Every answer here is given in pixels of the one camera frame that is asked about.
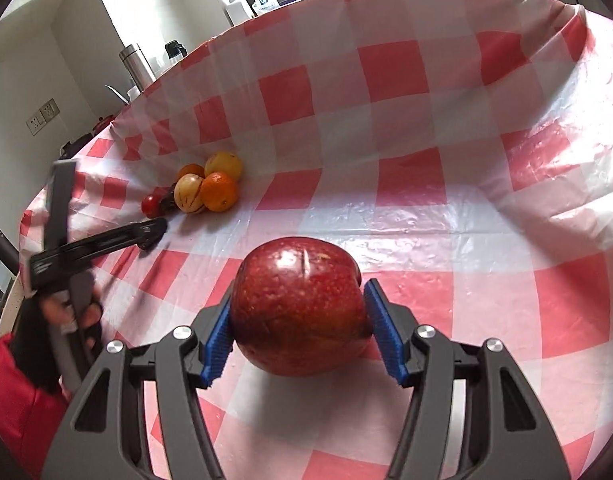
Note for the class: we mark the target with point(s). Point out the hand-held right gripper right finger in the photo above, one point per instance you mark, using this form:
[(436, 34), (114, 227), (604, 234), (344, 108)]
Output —
[(386, 335)]

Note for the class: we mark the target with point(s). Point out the stainless steel thermos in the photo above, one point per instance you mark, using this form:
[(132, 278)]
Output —
[(136, 65)]

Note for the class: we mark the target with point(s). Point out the white wall socket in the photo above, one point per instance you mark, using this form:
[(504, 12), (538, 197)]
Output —
[(41, 117)]

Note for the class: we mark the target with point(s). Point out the yellow round fruit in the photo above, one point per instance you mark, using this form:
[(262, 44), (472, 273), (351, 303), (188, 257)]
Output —
[(224, 165)]

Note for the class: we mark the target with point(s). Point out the white spray bottle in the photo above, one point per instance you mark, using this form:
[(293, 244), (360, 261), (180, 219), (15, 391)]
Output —
[(234, 5)]

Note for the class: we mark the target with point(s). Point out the person's left hand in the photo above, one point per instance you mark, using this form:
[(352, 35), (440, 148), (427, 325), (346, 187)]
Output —
[(92, 316)]

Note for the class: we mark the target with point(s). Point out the white labelled bottle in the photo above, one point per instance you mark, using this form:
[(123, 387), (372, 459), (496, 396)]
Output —
[(264, 6)]

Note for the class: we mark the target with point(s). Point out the small red tomato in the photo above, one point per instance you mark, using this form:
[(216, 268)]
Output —
[(150, 204)]

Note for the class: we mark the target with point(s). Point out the striped pepino melon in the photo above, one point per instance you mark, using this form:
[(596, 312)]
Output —
[(189, 192)]

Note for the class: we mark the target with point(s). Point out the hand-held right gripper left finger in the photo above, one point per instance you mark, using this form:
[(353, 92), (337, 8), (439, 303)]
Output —
[(216, 345)]

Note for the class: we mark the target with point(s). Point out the red speckled apple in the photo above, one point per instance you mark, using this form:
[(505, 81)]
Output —
[(296, 305)]

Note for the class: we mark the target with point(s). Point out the person's left forearm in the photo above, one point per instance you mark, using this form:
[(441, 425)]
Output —
[(16, 410)]

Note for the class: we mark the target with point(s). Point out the large orange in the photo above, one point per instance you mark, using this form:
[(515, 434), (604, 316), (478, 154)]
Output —
[(220, 192)]

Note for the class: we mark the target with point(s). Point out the red white checkered tablecloth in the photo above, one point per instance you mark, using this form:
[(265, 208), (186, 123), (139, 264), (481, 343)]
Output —
[(436, 210)]

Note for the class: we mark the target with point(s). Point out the small tangerine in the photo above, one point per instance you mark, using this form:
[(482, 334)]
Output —
[(190, 170)]

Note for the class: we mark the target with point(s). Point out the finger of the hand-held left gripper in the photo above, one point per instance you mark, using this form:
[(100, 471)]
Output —
[(59, 200), (131, 234)]

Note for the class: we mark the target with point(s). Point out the small white plastic bottle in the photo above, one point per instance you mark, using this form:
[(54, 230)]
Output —
[(134, 94)]

